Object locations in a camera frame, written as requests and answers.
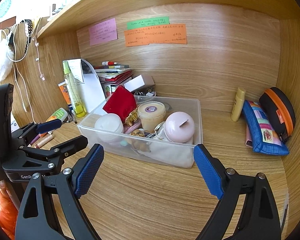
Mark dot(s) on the red velvet pouch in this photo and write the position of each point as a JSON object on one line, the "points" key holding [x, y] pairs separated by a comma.
{"points": [[118, 102]]}

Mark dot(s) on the fruit print carton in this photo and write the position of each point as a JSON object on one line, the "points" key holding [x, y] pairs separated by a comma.
{"points": [[110, 91]]}

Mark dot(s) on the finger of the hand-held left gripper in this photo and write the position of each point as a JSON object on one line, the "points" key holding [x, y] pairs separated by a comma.
{"points": [[65, 147], [48, 126]]}

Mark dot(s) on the orange tube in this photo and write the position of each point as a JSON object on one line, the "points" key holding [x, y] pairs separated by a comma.
{"points": [[63, 91]]}

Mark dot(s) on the wooden tag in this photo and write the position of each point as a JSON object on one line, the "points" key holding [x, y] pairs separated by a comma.
{"points": [[137, 132]]}

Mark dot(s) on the stack of books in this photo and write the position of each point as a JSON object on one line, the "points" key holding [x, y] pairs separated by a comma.
{"points": [[115, 75]]}

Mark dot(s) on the green paper note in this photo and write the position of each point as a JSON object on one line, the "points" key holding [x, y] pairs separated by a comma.
{"points": [[147, 23]]}

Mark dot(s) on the pink paper note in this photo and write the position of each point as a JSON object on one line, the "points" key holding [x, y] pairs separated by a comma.
{"points": [[102, 31]]}

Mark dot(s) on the white file holder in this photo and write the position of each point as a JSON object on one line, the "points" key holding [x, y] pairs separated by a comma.
{"points": [[92, 92]]}

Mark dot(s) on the black case with orange zip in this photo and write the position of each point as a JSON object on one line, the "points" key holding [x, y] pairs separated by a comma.
{"points": [[275, 105]]}

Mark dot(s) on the orange garment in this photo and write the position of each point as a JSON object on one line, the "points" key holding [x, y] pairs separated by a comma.
{"points": [[5, 205]]}

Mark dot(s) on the lip balm stick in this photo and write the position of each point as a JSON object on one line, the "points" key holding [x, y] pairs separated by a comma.
{"points": [[43, 141]]}

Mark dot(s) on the dark metal tool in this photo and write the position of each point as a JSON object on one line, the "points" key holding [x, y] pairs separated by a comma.
{"points": [[72, 116]]}

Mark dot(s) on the green white bottle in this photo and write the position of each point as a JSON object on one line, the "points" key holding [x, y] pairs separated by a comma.
{"points": [[57, 113]]}

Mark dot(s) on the white handwritten paper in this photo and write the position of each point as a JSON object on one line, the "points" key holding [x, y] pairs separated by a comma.
{"points": [[76, 71]]}

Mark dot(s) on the teal soft object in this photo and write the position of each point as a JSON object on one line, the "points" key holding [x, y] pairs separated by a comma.
{"points": [[124, 143]]}

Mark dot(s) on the cream jar with purple label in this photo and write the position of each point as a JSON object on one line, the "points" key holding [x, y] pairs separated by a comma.
{"points": [[150, 118]]}

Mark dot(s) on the yellow lotion tube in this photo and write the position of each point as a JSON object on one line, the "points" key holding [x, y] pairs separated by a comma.
{"points": [[237, 105]]}

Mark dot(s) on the yellow spray bottle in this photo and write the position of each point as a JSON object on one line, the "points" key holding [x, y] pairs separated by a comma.
{"points": [[77, 105]]}

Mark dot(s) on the small white box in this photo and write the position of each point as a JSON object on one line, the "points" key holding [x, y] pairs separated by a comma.
{"points": [[137, 82]]}

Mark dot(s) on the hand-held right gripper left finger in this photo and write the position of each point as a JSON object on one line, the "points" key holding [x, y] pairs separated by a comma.
{"points": [[90, 172]]}

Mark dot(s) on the teal spiral disc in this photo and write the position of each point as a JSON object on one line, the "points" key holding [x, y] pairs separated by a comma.
{"points": [[2, 7]]}

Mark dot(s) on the orange paper note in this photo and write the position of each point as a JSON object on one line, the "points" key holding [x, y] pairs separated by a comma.
{"points": [[155, 36]]}

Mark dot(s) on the red and white marker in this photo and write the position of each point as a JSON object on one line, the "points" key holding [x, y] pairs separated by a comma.
{"points": [[110, 63]]}

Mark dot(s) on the white fluffy pouch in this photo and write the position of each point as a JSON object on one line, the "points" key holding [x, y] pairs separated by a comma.
{"points": [[0, 60]]}

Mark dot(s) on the blue battery card pack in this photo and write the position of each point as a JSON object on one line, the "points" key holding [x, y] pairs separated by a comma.
{"points": [[148, 135]]}

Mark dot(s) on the clear plastic storage box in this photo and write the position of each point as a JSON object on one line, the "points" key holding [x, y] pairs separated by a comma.
{"points": [[107, 143]]}

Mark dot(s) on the gold ornament bundle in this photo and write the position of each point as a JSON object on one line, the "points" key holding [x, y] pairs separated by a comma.
{"points": [[132, 117]]}

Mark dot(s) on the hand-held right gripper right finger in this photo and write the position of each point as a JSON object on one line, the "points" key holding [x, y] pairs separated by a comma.
{"points": [[207, 172]]}

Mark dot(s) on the wooden desktop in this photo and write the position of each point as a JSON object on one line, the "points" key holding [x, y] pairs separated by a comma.
{"points": [[145, 200]]}

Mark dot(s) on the black studded headband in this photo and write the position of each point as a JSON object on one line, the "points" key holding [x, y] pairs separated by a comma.
{"points": [[27, 35]]}

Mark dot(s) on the blue fabric pencil case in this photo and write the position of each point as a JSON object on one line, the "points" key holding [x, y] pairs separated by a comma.
{"points": [[260, 130]]}

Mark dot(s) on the white cloth pouch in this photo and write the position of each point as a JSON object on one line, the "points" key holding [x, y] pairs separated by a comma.
{"points": [[170, 152]]}

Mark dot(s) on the white round jar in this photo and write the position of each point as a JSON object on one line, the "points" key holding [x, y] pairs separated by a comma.
{"points": [[107, 126]]}

